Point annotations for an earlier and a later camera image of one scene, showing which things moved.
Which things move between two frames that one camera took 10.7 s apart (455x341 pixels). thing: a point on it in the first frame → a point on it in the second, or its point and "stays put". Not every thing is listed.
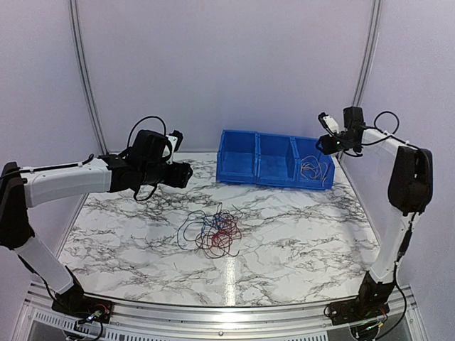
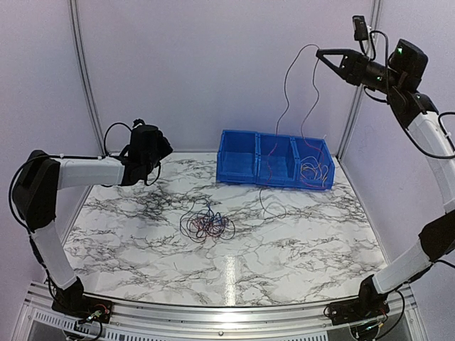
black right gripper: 327,148 → 354,64
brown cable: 211,234 → 316,48
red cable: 218,242 → 307,118
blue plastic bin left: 237,158 stays put
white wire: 313,169 stays put
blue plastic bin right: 311,167 stays put
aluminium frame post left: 87,82 stays put
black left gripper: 179,177 → 166,149
